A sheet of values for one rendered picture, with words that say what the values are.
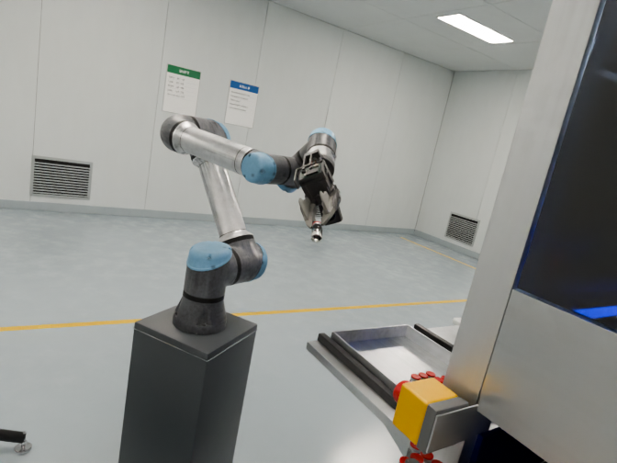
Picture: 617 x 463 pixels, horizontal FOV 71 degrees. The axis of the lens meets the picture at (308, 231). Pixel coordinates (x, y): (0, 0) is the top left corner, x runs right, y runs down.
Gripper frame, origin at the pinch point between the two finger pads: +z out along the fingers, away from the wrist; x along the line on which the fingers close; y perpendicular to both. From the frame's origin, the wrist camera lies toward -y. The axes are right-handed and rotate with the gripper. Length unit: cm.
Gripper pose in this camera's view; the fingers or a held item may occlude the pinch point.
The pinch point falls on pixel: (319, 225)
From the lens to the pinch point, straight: 92.1
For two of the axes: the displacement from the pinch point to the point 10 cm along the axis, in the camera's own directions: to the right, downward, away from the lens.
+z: -0.7, 6.4, -7.7
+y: -4.1, -7.2, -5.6
